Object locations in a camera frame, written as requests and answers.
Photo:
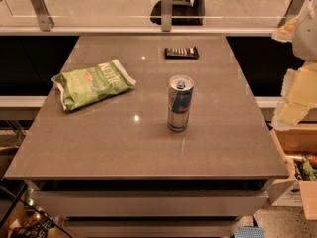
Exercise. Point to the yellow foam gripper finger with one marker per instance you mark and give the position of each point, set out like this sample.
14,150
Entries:
298,97

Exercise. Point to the black rxbar chocolate bar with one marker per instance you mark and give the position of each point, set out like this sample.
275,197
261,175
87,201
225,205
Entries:
182,53

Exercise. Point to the cardboard box with items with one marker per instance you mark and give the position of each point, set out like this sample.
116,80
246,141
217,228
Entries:
295,146

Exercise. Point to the silver blue energy drink can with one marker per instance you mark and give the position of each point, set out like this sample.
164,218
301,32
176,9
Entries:
179,101

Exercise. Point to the black office chair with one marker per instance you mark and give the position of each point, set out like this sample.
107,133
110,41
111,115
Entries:
188,12

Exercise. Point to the blue mesh basket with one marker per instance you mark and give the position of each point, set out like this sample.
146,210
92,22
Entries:
249,232

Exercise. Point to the green kettle chips bag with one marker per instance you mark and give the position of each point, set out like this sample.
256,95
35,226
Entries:
82,87

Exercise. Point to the grey table drawer unit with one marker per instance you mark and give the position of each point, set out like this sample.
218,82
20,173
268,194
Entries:
150,214

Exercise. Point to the glass railing panel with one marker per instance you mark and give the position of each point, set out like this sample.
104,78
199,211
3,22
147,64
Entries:
136,13

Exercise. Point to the right metal railing post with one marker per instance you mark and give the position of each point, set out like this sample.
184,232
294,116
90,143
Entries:
292,11

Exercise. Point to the metal railing post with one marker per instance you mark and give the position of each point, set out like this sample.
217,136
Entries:
45,21
292,11
166,15

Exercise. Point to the middle metal railing post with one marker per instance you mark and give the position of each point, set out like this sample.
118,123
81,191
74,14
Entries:
166,15

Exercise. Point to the left metal railing post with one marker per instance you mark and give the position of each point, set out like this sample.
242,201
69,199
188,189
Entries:
45,21

